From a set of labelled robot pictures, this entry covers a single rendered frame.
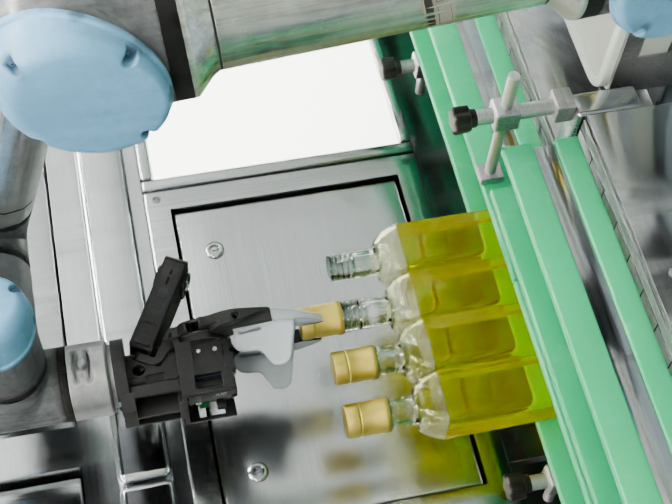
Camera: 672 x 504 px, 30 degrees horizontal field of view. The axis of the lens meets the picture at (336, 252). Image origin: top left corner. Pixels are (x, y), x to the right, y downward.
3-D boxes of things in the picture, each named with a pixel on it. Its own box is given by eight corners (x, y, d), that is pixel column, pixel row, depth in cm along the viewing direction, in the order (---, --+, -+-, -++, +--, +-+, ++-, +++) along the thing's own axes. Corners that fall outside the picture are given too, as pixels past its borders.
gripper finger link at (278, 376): (324, 389, 130) (238, 399, 128) (313, 339, 133) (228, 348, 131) (330, 376, 128) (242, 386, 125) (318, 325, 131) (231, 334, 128)
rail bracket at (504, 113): (546, 155, 136) (435, 172, 134) (578, 53, 122) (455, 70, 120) (554, 177, 135) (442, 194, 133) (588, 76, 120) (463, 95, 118)
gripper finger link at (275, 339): (332, 360, 125) (241, 382, 124) (320, 308, 127) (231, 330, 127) (328, 347, 122) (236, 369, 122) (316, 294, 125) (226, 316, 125)
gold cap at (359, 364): (370, 354, 129) (328, 361, 128) (372, 338, 126) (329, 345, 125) (377, 385, 127) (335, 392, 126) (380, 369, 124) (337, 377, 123)
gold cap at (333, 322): (336, 310, 132) (295, 317, 131) (338, 294, 129) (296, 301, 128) (343, 340, 130) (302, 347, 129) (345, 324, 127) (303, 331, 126)
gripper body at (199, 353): (244, 415, 127) (125, 437, 125) (229, 341, 131) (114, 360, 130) (242, 383, 121) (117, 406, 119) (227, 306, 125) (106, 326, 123)
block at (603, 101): (611, 134, 136) (549, 144, 135) (632, 78, 128) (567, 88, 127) (621, 161, 134) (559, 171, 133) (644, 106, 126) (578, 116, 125)
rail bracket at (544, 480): (612, 465, 134) (492, 489, 132) (628, 440, 128) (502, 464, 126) (624, 501, 132) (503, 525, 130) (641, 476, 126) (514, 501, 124)
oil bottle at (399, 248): (551, 223, 140) (364, 253, 136) (561, 194, 135) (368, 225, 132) (567, 265, 137) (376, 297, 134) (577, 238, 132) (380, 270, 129)
